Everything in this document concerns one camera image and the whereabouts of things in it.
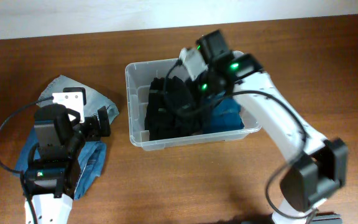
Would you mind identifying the teal garment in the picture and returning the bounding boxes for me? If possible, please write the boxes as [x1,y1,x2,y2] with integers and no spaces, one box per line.
[203,98,244,134]

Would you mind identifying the black garment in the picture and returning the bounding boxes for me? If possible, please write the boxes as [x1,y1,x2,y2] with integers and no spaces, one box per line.
[144,78,180,141]

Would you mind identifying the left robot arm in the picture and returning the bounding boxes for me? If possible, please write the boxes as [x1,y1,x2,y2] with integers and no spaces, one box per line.
[20,104,111,223]

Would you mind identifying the clear plastic storage bin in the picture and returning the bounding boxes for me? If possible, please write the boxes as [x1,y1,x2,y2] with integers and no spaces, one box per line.
[125,58,262,151]

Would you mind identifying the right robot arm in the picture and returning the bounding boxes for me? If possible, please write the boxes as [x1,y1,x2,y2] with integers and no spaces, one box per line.
[195,30,348,223]

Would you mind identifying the light grey folded jeans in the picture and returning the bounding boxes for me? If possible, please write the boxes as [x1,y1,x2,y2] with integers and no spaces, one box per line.
[37,75,119,123]

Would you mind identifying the dark grey garment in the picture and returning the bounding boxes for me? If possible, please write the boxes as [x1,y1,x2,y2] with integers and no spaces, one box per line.
[162,76,212,137]

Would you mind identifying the blue folded jeans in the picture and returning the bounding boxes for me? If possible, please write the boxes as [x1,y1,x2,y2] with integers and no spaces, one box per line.
[15,128,107,200]

